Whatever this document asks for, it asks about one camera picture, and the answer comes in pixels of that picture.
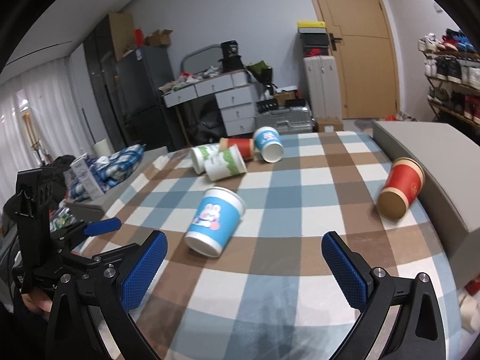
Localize black coffee machine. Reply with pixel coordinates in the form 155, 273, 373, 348
220, 40, 244, 72

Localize black refrigerator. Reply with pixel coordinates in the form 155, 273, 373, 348
116, 46, 183, 151

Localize white ribbed suitcase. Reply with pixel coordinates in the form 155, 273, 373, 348
304, 55, 342, 119

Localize blue plaid folded blanket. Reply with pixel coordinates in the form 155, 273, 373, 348
91, 144, 144, 194

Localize wooden door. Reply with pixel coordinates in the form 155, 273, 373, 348
312, 0, 399, 119

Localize blue rabbit paper cup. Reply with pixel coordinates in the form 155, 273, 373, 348
185, 187, 247, 258

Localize checkered plaid bed sheet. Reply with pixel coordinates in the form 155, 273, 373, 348
81, 132, 461, 359

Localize green white cup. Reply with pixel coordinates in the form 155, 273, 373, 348
190, 144, 220, 175
204, 145, 247, 181

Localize green white cup front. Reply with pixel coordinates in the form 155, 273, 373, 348
204, 145, 247, 181

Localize shoe rack with shoes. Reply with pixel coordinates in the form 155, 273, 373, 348
417, 28, 479, 130

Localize red paper cup in pile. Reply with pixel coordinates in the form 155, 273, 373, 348
219, 138, 255, 161

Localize white milk carton box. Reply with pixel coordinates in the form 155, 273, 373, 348
69, 154, 104, 201

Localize silver aluminium suitcase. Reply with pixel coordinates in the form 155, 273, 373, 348
255, 100, 314, 135

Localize white drawer desk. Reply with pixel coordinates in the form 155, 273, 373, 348
163, 69, 260, 146

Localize green white cup back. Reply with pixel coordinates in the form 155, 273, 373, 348
190, 144, 220, 175

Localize blue paper cup far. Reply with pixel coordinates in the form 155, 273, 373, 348
253, 127, 284, 164

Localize stacked shoe boxes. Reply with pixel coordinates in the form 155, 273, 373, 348
297, 20, 329, 58

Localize red paper cup near headboard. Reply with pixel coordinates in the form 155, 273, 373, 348
376, 157, 425, 221

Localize person left hand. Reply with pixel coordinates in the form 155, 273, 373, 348
21, 289, 52, 314

